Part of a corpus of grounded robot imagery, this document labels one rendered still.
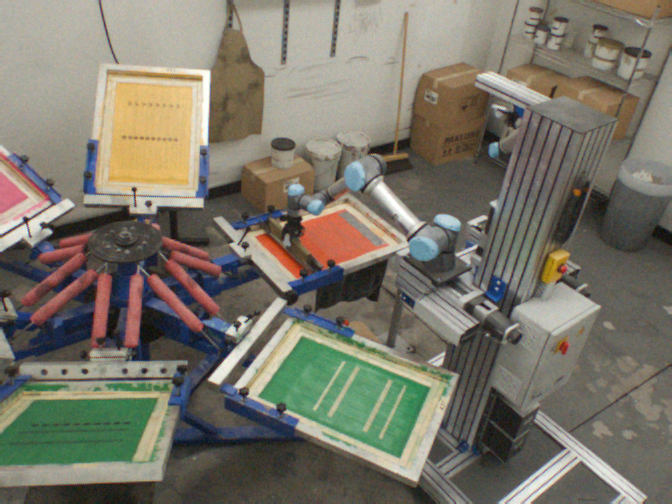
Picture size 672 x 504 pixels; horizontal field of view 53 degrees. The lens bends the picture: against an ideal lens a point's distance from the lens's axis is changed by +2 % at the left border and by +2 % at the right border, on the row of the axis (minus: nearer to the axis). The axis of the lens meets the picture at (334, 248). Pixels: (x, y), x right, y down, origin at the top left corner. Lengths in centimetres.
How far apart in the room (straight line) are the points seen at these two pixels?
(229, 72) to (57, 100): 123
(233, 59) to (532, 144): 297
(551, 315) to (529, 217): 45
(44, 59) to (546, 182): 321
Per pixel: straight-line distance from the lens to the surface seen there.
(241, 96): 527
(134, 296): 278
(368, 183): 282
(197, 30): 501
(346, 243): 355
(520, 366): 305
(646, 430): 452
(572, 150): 260
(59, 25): 466
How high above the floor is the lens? 299
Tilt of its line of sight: 36 degrees down
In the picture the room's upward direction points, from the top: 7 degrees clockwise
